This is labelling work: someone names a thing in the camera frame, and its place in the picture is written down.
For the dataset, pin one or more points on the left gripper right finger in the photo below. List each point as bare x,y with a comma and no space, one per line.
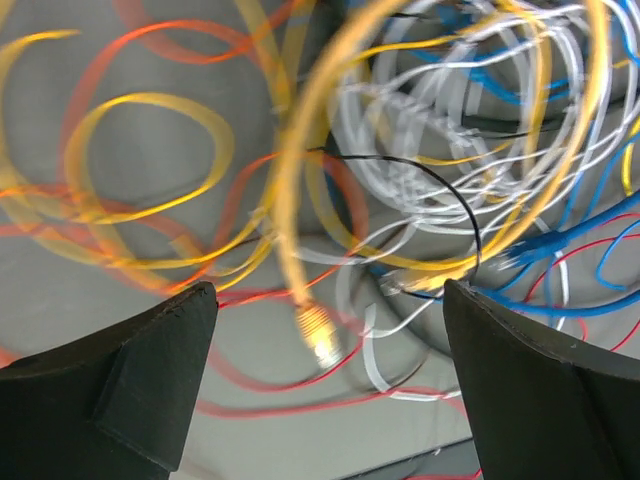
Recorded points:
541,404

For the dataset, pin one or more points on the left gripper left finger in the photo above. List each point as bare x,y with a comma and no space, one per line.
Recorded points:
116,404

